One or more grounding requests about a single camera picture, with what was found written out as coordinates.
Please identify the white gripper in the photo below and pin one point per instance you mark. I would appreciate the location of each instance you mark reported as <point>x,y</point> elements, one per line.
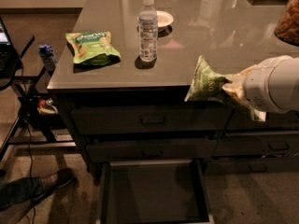
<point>261,85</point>

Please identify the green jalapeno kettle chip bag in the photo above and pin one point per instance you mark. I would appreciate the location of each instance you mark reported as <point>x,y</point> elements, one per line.
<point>207,86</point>

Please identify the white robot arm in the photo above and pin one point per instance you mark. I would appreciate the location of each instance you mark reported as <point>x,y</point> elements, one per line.
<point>295,95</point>

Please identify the dark top right drawer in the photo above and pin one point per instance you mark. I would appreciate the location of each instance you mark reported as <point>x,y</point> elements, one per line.
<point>242,121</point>

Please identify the dark middle right drawer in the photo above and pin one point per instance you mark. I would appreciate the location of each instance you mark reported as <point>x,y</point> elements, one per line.
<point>259,143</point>

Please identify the dark top left drawer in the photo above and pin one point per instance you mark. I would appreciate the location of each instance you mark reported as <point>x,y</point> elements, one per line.
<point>151,118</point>

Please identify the dark middle left drawer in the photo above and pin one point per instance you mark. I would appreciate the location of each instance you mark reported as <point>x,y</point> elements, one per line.
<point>151,149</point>

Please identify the open bottom drawer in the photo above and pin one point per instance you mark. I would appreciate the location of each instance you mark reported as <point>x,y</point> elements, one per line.
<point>153,192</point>

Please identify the bright green snack bag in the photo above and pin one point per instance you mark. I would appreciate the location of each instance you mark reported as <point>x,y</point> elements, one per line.
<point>92,48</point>

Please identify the small white bowl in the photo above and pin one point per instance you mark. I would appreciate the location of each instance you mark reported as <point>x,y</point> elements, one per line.
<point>164,18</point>

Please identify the clear plastic water bottle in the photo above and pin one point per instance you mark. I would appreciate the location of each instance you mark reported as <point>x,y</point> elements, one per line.
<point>148,31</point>

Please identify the colourful items on stand shelf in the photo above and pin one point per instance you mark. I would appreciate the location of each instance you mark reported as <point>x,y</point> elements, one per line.
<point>46,107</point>

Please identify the blue capped bottle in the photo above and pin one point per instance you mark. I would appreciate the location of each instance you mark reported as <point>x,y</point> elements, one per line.
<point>48,57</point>

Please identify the black side stand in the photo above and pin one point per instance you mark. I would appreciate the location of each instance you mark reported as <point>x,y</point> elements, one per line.
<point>30,127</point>

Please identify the black laptop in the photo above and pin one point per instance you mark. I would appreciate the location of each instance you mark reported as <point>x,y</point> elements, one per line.
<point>8,53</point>

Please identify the person's leg and shoe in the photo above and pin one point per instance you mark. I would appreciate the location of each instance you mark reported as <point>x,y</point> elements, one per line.
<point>32,188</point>

